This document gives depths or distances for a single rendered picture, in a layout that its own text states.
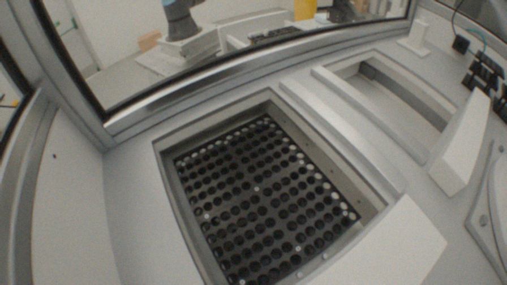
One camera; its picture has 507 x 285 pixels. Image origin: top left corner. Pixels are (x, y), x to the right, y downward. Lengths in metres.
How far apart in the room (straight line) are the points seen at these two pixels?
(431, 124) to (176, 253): 0.57
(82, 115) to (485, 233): 0.55
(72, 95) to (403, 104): 0.66
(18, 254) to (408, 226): 0.32
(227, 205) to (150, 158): 0.12
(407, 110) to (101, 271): 0.65
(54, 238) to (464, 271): 0.41
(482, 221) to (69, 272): 0.43
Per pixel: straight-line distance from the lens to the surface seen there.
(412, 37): 0.64
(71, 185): 0.25
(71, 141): 0.29
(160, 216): 0.23
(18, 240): 0.19
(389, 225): 0.22
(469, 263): 0.31
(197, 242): 0.32
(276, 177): 0.27
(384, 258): 0.21
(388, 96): 0.59
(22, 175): 0.22
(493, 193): 0.35
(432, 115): 0.56
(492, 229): 0.34
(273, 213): 0.25
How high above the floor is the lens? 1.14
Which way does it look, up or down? 52 degrees down
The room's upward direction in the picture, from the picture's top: 8 degrees counter-clockwise
